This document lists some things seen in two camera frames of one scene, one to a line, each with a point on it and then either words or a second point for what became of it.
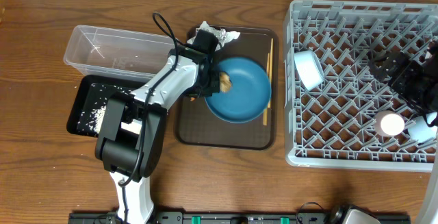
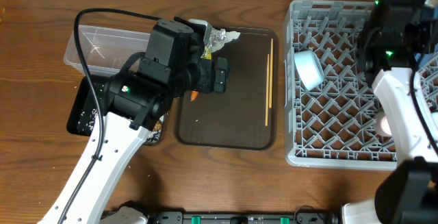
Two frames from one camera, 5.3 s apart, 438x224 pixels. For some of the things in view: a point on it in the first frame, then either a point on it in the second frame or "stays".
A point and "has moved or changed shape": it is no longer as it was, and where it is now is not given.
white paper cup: x=388 y=123 stays
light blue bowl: x=308 y=68 stays
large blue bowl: x=249 y=96 has moved or changed shape
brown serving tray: x=198 y=127 stays
